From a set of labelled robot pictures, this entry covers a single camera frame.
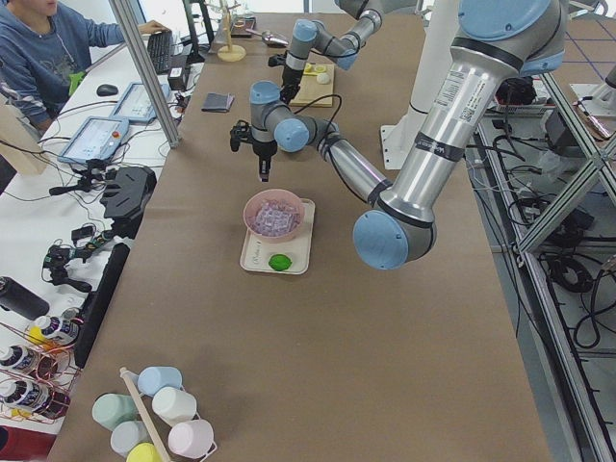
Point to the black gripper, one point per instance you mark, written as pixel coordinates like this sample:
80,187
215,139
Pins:
290,77
264,149

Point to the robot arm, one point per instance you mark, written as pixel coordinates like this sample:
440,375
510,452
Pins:
312,36
495,41

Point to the metal ice scoop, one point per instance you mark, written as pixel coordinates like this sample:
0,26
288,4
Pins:
270,39

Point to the pink bowl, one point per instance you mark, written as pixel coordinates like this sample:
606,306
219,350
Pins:
277,194

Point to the pile of clear ice cubes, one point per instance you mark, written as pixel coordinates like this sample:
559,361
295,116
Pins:
274,218

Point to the bamboo cutting board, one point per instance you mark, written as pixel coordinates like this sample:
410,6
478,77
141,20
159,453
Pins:
311,92

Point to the wooden mug tree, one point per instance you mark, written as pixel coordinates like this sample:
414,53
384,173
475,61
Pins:
223,44

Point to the grey folded cloth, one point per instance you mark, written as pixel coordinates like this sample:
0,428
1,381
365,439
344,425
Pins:
215,103

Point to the cream rectangular tray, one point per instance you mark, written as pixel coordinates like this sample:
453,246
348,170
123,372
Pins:
256,253

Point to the green lime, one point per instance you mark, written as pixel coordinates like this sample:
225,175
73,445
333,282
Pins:
280,262

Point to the black keyboard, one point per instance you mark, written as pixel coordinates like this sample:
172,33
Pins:
159,47

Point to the far teach pendant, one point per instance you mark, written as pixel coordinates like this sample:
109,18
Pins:
135,105

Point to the teach pendant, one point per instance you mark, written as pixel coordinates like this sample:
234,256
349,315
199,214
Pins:
98,138
135,105

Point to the near teach pendant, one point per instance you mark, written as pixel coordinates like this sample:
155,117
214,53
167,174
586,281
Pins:
98,138

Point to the black computer mouse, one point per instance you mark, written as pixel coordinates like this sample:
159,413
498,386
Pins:
106,90

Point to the light blue cup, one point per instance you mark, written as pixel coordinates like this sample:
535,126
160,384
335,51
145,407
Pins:
154,378

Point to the seated person in blue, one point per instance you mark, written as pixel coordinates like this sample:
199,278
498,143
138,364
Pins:
45,45

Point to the white cup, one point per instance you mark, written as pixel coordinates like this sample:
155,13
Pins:
174,406

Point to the pink cup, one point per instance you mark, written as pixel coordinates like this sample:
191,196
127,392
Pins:
193,439

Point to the mint green cup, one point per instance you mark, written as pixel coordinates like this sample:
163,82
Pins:
111,410

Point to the pale grey cup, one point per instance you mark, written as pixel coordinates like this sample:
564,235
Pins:
127,435

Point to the yellow cup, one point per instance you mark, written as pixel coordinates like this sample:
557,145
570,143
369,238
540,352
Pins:
143,452

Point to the aluminium frame post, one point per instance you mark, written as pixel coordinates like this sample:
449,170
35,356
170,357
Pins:
132,36

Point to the copper wire bottle rack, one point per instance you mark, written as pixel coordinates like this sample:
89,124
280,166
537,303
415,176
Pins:
38,369

